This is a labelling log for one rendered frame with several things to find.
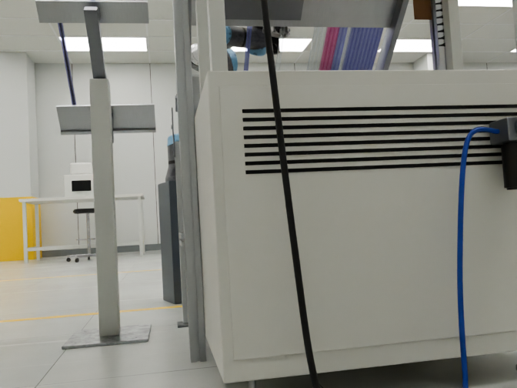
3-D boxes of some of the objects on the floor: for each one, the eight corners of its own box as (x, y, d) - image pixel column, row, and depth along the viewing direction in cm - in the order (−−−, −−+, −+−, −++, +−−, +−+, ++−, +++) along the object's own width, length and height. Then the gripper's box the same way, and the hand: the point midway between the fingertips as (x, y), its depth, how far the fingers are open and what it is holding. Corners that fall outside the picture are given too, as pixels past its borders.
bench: (35, 260, 719) (33, 202, 724) (147, 252, 746) (145, 196, 751) (21, 264, 646) (18, 199, 650) (145, 255, 673) (142, 193, 677)
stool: (58, 262, 625) (57, 210, 628) (95, 259, 668) (93, 209, 672) (86, 262, 597) (84, 207, 600) (121, 258, 641) (119, 207, 644)
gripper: (257, 3, 186) (268, 15, 168) (284, 3, 188) (298, 15, 169) (255, 28, 190) (267, 41, 172) (282, 28, 192) (296, 41, 173)
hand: (281, 36), depth 173 cm, fingers closed, pressing on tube
